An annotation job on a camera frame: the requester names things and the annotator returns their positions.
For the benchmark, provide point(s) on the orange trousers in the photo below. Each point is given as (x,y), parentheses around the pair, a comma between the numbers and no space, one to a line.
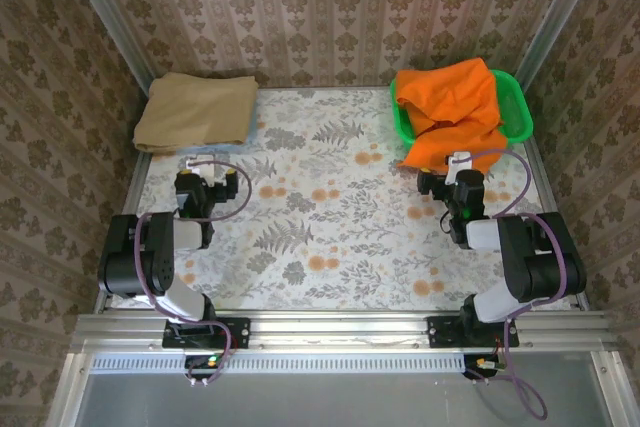
(450,92)

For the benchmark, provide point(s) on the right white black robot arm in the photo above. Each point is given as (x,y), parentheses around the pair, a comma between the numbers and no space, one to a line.
(530,257)

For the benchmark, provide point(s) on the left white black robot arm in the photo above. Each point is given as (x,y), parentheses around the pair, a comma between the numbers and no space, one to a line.
(160,257)

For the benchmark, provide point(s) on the beige folded trousers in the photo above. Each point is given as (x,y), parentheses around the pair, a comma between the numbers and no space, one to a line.
(195,107)

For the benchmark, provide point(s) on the green plastic basket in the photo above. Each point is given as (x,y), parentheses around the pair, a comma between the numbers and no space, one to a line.
(512,107)

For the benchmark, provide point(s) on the floral patterned table cover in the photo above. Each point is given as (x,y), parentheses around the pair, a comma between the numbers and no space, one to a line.
(320,247)

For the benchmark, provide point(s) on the grey metal panel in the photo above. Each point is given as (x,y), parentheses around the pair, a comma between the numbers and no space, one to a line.
(325,402)

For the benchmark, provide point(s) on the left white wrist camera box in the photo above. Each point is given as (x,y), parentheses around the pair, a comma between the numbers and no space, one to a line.
(202,165)

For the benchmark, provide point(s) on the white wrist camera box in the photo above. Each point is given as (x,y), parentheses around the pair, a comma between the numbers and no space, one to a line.
(457,163)
(202,165)

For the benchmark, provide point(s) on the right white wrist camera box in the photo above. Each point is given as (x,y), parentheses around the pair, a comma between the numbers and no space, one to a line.
(457,163)

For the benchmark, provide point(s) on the black connector bracket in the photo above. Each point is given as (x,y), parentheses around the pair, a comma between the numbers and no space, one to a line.
(482,364)
(200,361)

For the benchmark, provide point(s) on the wide aluminium table rail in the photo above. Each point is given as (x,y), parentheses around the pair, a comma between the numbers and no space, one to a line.
(340,329)

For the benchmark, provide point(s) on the aluminium frame post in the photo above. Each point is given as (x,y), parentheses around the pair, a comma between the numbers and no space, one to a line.
(107,22)
(555,22)

